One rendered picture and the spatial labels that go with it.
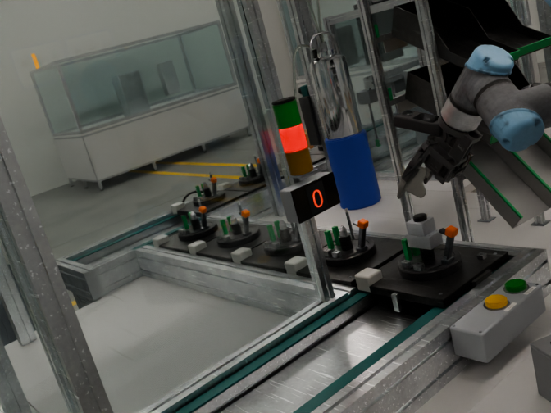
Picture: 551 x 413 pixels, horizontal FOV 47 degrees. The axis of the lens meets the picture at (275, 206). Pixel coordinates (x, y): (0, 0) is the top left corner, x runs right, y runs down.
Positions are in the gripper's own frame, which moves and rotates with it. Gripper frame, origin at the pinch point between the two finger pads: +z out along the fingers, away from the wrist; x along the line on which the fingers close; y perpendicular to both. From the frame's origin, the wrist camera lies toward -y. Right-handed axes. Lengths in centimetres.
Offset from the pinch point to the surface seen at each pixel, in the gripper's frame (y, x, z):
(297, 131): -19.0, -19.5, -7.8
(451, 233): 13.3, -1.1, 1.5
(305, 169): -13.8, -19.9, -1.8
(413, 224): 5.7, -2.2, 5.8
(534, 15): -310, 881, 339
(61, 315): 5, -83, -26
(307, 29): -103, 79, 44
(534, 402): 46, -21, 0
